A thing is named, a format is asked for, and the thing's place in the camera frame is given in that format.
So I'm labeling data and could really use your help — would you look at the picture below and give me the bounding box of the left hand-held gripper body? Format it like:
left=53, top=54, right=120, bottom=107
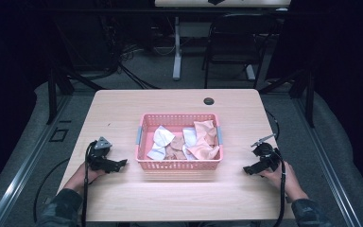
left=86, top=136, right=118, bottom=173

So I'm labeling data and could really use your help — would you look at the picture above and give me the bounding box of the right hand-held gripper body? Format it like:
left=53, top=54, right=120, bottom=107
left=251, top=133, right=284, bottom=173

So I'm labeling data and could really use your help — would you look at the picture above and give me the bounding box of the person's right hand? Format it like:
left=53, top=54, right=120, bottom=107
left=259, top=160, right=299, bottom=191

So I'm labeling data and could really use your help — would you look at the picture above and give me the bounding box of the person's left hand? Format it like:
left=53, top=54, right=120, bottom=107
left=74, top=162, right=108, bottom=187

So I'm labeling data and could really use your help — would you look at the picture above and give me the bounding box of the pale blue cloth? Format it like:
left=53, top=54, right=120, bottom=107
left=146, top=142, right=167, bottom=162

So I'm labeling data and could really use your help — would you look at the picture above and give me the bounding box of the white cloth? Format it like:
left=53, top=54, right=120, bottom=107
left=152, top=125, right=176, bottom=148
left=181, top=126, right=199, bottom=161

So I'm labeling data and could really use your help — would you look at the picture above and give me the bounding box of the peach cloth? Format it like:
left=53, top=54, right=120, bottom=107
left=185, top=119, right=221, bottom=161

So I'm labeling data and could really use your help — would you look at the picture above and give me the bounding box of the pink plastic basket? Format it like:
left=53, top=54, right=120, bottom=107
left=134, top=113, right=225, bottom=171

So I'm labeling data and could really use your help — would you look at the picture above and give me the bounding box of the brown cloth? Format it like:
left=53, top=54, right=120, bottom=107
left=164, top=134, right=187, bottom=161

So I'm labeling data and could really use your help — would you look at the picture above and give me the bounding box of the black metal stand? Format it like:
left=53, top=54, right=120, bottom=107
left=257, top=66, right=317, bottom=129
left=44, top=61, right=106, bottom=126

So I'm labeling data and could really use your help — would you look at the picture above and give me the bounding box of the white table leg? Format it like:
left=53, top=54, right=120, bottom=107
left=171, top=15, right=183, bottom=81
left=245, top=63, right=257, bottom=81

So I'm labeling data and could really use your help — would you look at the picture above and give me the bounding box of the black chair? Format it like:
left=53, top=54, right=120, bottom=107
left=200, top=11, right=282, bottom=90

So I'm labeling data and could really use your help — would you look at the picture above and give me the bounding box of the light wooden background table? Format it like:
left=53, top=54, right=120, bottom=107
left=153, top=0, right=293, bottom=9

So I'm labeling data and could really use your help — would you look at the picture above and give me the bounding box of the black cable beside table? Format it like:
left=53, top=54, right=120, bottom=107
left=264, top=108, right=282, bottom=143

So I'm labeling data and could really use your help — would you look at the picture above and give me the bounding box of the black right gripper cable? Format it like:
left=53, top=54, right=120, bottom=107
left=271, top=148, right=288, bottom=227

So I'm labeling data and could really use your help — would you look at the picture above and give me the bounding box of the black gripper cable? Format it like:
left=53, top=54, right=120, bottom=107
left=271, top=148, right=288, bottom=227
left=80, top=140, right=99, bottom=227

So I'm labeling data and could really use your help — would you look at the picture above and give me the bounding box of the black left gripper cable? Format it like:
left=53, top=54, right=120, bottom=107
left=80, top=140, right=99, bottom=227

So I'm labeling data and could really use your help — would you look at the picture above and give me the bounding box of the black floor socket frame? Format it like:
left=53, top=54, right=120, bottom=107
left=48, top=127, right=70, bottom=144

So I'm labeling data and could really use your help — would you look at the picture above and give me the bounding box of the metal floor rail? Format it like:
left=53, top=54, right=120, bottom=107
left=292, top=96, right=363, bottom=227
left=0, top=94, right=74, bottom=227

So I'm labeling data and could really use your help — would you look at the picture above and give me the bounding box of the black floor cable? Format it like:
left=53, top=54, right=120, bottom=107
left=32, top=156, right=71, bottom=216

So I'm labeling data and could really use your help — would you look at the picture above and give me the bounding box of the bundle of background cables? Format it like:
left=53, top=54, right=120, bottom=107
left=116, top=42, right=163, bottom=91

